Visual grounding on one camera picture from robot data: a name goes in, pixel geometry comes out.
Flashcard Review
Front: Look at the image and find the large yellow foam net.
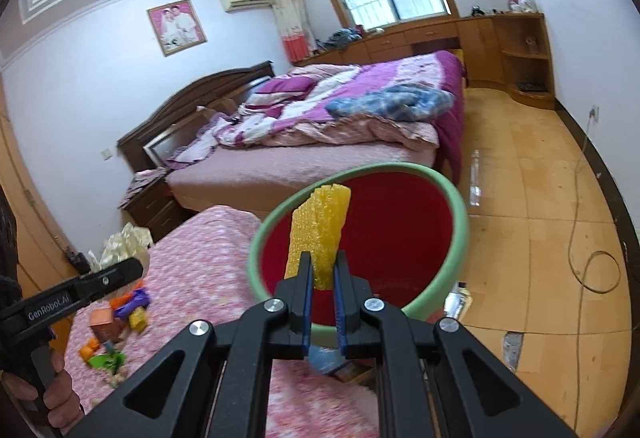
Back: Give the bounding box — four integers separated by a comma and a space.
284, 184, 352, 291

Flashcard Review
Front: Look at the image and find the person's left hand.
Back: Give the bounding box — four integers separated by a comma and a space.
1, 349, 84, 435

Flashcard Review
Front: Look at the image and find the orange cardboard box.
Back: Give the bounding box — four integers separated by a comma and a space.
89, 307, 126, 344

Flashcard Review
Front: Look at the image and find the wooden wardrobe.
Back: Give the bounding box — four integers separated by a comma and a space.
0, 72, 82, 359

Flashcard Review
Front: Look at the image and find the purple plastic wrapper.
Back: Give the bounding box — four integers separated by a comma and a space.
114, 288, 151, 321

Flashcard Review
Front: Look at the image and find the small orange peel piece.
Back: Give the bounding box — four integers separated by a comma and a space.
78, 336, 102, 362

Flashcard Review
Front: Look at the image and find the small yellow foam net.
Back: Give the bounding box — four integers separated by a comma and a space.
128, 307, 149, 334

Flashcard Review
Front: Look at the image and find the green snack wrapper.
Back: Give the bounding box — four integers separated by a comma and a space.
87, 350, 127, 375

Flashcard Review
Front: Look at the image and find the dark wooden nightstand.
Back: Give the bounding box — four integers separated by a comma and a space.
118, 167, 190, 242

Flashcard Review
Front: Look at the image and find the red bucket green rim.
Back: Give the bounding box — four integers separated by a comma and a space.
247, 162, 469, 348

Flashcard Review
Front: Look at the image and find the wooden bed with headboard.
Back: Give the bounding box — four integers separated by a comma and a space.
117, 50, 464, 225

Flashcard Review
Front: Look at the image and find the purple white quilt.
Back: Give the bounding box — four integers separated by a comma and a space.
165, 50, 464, 172

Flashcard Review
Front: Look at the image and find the framed wedding photo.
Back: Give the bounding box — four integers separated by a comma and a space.
146, 0, 207, 57

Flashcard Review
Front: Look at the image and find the blue plaid clothing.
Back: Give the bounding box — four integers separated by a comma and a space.
326, 83, 456, 122

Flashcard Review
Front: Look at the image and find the wooden corner shelf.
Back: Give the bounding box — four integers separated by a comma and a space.
491, 13, 556, 110

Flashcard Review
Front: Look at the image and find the floral red curtain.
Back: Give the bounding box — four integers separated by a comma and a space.
272, 0, 317, 64

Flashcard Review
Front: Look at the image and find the wooden desk cabinet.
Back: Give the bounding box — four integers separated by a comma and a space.
292, 11, 559, 109

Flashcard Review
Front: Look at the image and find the clothes pile on desk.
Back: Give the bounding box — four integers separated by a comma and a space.
322, 28, 362, 50

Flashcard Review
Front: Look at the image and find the grey cable on floor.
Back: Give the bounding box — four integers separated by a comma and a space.
566, 104, 624, 438

